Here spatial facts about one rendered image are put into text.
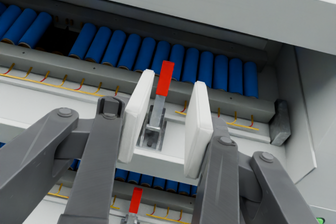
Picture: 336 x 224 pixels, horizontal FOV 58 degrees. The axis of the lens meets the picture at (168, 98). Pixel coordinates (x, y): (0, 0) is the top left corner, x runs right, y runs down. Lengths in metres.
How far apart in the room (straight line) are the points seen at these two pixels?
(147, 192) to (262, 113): 0.21
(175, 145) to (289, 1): 0.18
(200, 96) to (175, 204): 0.32
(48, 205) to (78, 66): 0.23
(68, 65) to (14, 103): 0.07
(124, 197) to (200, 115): 0.35
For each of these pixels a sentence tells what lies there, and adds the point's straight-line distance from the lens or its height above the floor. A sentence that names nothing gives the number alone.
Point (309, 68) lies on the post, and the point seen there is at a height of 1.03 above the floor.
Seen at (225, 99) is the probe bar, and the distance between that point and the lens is 0.36.
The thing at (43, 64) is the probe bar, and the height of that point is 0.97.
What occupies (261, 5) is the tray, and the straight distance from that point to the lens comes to 0.26.
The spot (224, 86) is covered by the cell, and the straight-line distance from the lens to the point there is 0.38.
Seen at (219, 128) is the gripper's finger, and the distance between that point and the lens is 0.17.
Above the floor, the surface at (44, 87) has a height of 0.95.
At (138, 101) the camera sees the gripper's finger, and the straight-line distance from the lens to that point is 0.15.
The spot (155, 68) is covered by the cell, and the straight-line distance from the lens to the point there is 0.38.
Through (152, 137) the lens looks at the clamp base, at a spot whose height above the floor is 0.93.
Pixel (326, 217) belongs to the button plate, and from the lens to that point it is 0.41.
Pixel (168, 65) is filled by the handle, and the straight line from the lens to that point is 0.30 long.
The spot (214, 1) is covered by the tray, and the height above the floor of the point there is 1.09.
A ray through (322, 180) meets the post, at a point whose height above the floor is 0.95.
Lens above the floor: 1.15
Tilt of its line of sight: 31 degrees down
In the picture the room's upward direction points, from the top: 14 degrees clockwise
